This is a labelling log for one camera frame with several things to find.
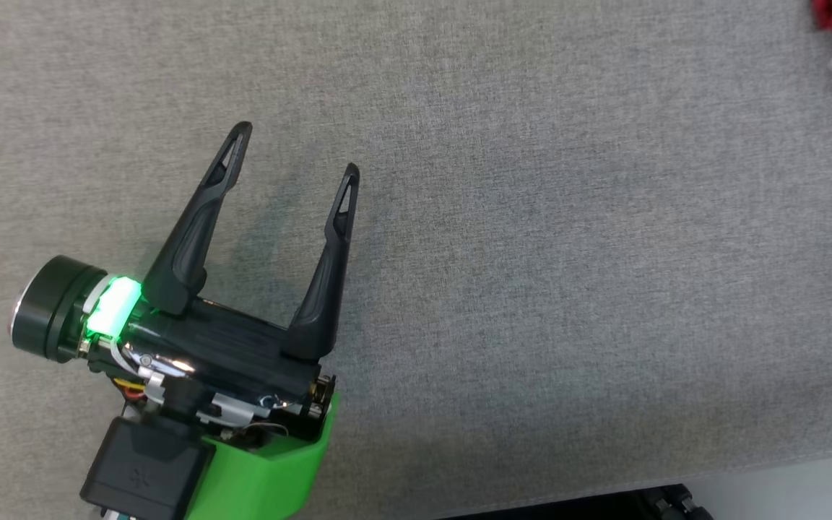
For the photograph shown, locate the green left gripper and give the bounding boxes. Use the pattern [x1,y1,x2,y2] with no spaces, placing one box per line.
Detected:
[10,121,360,520]

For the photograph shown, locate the grey fabric sofa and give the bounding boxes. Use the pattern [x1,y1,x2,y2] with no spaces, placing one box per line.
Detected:
[0,0,832,518]

